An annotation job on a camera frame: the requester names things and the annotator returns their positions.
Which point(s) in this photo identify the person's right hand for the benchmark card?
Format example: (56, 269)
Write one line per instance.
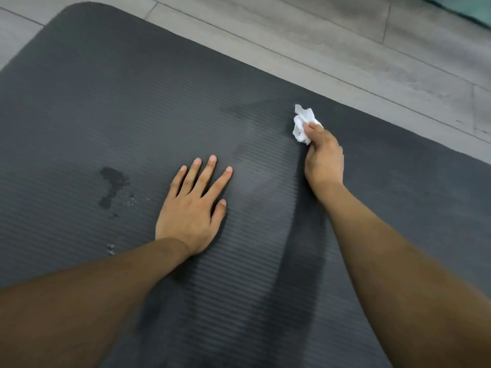
(324, 164)

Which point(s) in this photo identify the person's left hand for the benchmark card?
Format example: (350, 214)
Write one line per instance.
(188, 218)

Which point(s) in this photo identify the white wipe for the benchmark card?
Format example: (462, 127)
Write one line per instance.
(301, 118)

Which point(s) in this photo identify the dark grey yoga mat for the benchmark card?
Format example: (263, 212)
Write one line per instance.
(115, 91)

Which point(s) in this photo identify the person's right forearm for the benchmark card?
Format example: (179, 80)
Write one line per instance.
(402, 272)

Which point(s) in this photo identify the person's left forearm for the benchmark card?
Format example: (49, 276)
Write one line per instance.
(76, 302)

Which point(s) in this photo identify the teal floor mat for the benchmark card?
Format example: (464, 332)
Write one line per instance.
(472, 5)

